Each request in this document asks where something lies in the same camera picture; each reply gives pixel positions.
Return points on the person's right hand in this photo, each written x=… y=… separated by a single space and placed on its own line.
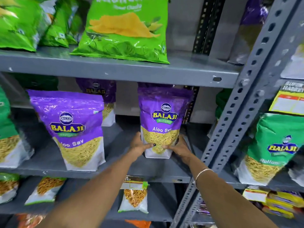
x=181 y=151

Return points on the person's left hand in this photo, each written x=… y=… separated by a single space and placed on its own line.
x=137 y=147

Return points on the small lime-topped snack bag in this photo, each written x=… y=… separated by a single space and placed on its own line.
x=134 y=199
x=45 y=187
x=8 y=187

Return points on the grey metal shelf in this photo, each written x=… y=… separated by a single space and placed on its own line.
x=228 y=179
x=118 y=71

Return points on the small orange snack bag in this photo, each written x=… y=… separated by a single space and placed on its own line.
x=31 y=220
x=137 y=223

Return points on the person's left forearm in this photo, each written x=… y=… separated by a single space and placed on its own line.
x=95 y=194

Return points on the person's right forearm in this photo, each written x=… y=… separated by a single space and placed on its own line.
x=225 y=204

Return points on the silver bangle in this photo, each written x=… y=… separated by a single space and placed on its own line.
x=202 y=172

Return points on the yellow price tag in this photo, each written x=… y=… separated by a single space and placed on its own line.
x=255 y=194
x=287 y=104
x=131 y=186

